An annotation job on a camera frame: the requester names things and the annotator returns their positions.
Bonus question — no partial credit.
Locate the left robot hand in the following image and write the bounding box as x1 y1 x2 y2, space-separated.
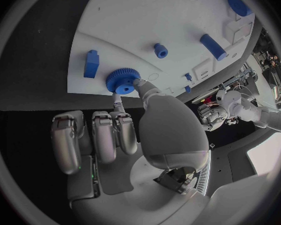
197 103 229 132

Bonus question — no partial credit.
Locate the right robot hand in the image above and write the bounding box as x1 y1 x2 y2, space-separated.
49 78 212 225

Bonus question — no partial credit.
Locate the blue gear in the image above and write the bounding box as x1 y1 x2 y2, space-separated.
104 67 142 96

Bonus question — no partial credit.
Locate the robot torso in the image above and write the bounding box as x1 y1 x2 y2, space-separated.
201 129 281 198

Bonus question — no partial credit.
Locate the long blue cylinder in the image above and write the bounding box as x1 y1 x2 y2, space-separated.
199 33 228 62

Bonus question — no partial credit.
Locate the blue plug with hole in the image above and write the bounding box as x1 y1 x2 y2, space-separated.
153 42 169 59

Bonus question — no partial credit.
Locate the blue block with neck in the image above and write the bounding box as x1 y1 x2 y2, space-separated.
83 49 101 79

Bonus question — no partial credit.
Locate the large blue disc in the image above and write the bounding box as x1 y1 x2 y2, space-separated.
226 0 253 17

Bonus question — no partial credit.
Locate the white cable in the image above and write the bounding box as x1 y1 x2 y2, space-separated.
233 84 259 106

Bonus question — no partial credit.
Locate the grey metal frame rack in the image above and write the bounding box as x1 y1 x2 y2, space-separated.
218 65 259 93

